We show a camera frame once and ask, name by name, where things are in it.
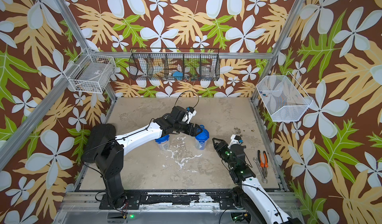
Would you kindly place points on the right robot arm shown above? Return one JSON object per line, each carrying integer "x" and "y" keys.
{"x": 249, "y": 193}

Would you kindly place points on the metal wrench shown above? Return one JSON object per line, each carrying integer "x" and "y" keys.
{"x": 259, "y": 170}

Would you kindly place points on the clear jar blue lid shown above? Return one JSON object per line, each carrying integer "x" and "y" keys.
{"x": 163, "y": 142}

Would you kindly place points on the white wire basket left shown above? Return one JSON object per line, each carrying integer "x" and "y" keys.
{"x": 90, "y": 72}

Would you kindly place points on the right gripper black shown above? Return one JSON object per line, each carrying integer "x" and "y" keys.
{"x": 224, "y": 144}

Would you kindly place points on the blue object in basket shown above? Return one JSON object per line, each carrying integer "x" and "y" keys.
{"x": 178, "y": 75}

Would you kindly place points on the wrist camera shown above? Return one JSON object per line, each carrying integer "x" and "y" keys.
{"x": 190, "y": 113}
{"x": 235, "y": 139}

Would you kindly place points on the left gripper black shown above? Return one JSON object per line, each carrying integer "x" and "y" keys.
{"x": 194, "y": 132}

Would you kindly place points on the black wire basket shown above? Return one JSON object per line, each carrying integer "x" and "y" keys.
{"x": 196, "y": 64}

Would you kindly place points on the orange handled pliers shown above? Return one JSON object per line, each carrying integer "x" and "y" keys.
{"x": 263, "y": 162}

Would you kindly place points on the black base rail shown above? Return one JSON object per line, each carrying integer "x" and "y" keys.
{"x": 221, "y": 199}

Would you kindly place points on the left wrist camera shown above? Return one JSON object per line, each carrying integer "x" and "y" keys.
{"x": 190, "y": 113}

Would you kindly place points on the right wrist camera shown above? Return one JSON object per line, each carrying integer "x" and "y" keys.
{"x": 235, "y": 139}

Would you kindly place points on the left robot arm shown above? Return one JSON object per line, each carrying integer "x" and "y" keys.
{"x": 107, "y": 150}

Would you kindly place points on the white mesh basket right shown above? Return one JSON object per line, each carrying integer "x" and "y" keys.
{"x": 284, "y": 98}

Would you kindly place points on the black tool case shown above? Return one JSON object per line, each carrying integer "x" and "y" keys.
{"x": 102, "y": 133}

